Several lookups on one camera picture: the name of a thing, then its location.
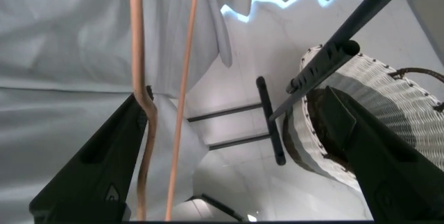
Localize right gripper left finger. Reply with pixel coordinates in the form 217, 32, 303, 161
29, 85, 155, 222

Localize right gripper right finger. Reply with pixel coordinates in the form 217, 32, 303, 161
323, 86, 444, 222

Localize pale grey shorts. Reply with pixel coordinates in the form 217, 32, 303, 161
0, 0, 233, 222

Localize white laundry basket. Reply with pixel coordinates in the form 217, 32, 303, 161
282, 43, 444, 192

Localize pink clothes hanger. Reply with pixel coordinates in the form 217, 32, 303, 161
127, 0, 203, 222

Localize black clothes rack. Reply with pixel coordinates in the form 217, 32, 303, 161
187, 0, 420, 166

